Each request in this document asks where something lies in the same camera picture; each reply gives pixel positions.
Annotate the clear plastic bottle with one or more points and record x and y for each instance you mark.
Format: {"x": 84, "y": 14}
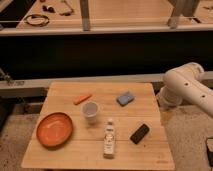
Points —
{"x": 109, "y": 140}

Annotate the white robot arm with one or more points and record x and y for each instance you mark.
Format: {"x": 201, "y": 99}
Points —
{"x": 184, "y": 83}

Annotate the orange ceramic bowl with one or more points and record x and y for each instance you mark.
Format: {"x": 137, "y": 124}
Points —
{"x": 54, "y": 129}

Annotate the blue sponge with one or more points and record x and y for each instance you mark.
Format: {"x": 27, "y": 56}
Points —
{"x": 125, "y": 98}

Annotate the orange carrot piece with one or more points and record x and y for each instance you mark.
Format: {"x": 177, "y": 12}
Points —
{"x": 81, "y": 99}

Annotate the clear plastic cup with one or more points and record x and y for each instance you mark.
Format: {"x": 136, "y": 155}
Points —
{"x": 90, "y": 111}

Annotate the black rectangular block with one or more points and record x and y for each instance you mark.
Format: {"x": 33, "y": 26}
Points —
{"x": 139, "y": 134}

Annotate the small dark object on bench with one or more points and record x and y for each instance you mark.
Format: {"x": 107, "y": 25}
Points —
{"x": 48, "y": 9}

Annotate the metal clamp at left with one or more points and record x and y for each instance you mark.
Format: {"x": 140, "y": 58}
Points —
{"x": 8, "y": 79}

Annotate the grey metal post left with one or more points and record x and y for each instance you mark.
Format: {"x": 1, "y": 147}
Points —
{"x": 84, "y": 7}

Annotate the grey metal post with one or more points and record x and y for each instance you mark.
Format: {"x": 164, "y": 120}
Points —
{"x": 84, "y": 7}
{"x": 187, "y": 8}

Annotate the grey metal post right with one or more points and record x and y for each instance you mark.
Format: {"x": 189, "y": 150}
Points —
{"x": 187, "y": 8}

